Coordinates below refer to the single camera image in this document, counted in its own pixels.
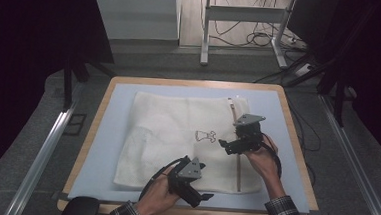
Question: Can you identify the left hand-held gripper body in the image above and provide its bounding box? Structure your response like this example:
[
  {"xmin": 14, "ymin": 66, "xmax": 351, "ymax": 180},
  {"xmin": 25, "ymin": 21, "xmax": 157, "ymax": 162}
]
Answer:
[{"xmin": 165, "ymin": 154, "xmax": 208, "ymax": 210}]

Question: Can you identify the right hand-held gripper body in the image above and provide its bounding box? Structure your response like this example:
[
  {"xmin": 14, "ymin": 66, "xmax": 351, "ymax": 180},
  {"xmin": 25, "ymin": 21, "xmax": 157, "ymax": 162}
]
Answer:
[{"xmin": 225, "ymin": 112, "xmax": 267, "ymax": 158}]

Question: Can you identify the white mesh laundry bag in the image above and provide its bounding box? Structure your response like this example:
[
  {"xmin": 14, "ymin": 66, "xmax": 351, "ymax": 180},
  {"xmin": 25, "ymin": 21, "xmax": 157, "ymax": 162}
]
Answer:
[{"xmin": 113, "ymin": 88, "xmax": 269, "ymax": 197}]

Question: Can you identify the person's right hand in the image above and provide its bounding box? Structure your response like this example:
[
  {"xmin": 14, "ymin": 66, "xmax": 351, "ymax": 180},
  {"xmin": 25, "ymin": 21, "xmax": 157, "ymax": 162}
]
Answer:
[{"xmin": 241, "ymin": 133, "xmax": 282, "ymax": 191}]

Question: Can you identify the person's left hand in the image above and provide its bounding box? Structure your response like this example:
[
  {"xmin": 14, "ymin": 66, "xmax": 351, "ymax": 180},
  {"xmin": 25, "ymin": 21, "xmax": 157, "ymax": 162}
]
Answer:
[{"xmin": 134, "ymin": 163, "xmax": 184, "ymax": 215}]

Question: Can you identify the wooden table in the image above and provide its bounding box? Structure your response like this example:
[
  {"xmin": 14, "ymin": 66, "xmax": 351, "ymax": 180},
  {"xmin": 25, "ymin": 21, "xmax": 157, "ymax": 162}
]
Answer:
[{"xmin": 56, "ymin": 71, "xmax": 332, "ymax": 215}]

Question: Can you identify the white power strip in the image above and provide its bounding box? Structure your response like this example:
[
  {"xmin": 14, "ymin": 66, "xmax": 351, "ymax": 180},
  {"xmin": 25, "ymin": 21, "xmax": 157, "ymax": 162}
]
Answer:
[{"xmin": 293, "ymin": 62, "xmax": 316, "ymax": 79}]

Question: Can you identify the light blue mat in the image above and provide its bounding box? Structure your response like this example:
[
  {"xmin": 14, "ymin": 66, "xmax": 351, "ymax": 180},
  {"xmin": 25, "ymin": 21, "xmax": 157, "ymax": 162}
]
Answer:
[{"xmin": 67, "ymin": 77, "xmax": 318, "ymax": 215}]

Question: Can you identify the black metal stand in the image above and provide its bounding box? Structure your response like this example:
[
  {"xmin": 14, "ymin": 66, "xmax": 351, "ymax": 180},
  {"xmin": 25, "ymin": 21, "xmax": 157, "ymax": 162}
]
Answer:
[
  {"xmin": 59, "ymin": 54, "xmax": 117, "ymax": 117},
  {"xmin": 313, "ymin": 58, "xmax": 361, "ymax": 130}
]

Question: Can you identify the dark rounded object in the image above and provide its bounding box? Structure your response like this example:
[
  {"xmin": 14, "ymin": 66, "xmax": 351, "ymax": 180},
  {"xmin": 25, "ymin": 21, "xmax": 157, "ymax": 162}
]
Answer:
[{"xmin": 59, "ymin": 194, "xmax": 101, "ymax": 215}]

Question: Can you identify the black curtain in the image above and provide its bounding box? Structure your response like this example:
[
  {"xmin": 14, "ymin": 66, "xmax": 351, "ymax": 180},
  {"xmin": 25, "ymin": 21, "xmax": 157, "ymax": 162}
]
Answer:
[
  {"xmin": 278, "ymin": 0, "xmax": 381, "ymax": 168},
  {"xmin": 0, "ymin": 0, "xmax": 119, "ymax": 200}
]

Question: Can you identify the white cabinet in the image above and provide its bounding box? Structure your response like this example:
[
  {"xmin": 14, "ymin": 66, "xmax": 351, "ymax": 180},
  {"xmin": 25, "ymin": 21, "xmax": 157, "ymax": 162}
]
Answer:
[{"xmin": 90, "ymin": 0, "xmax": 183, "ymax": 45}]

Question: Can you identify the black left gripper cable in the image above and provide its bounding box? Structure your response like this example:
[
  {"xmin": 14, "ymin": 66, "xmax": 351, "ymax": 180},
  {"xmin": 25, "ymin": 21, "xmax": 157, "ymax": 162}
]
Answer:
[{"xmin": 138, "ymin": 153, "xmax": 191, "ymax": 205}]

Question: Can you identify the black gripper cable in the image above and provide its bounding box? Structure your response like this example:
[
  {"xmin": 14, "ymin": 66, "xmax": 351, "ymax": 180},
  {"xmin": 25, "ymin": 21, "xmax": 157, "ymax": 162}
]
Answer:
[
  {"xmin": 257, "ymin": 132, "xmax": 285, "ymax": 179},
  {"xmin": 138, "ymin": 153, "xmax": 191, "ymax": 205}
]

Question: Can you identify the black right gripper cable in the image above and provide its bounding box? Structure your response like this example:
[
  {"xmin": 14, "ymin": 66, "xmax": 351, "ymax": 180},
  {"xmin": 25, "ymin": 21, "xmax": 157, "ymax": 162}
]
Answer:
[{"xmin": 257, "ymin": 132, "xmax": 285, "ymax": 179}]

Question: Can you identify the black floor cable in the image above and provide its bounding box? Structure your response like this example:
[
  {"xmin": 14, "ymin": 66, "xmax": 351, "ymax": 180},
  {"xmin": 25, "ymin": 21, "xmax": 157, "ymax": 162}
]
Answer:
[{"xmin": 282, "ymin": 97, "xmax": 325, "ymax": 188}]

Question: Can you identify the tangle of black floor cables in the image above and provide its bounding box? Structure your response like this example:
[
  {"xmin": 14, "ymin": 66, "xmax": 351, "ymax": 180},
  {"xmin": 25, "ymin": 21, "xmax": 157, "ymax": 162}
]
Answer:
[{"xmin": 196, "ymin": 0, "xmax": 308, "ymax": 52}]

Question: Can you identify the aluminium rail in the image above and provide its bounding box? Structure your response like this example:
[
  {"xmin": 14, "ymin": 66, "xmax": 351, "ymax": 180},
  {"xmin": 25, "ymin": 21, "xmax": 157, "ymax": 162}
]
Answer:
[
  {"xmin": 4, "ymin": 76, "xmax": 85, "ymax": 215},
  {"xmin": 311, "ymin": 93, "xmax": 381, "ymax": 215}
]

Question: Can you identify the white desk frame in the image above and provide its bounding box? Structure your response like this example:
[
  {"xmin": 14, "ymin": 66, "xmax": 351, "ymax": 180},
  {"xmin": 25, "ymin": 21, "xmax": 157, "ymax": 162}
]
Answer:
[{"xmin": 198, "ymin": 0, "xmax": 298, "ymax": 72}]

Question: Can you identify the black rectangular floor frame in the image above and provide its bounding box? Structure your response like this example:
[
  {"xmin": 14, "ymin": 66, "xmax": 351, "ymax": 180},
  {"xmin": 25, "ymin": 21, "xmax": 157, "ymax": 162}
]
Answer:
[{"xmin": 63, "ymin": 112, "xmax": 88, "ymax": 138}]

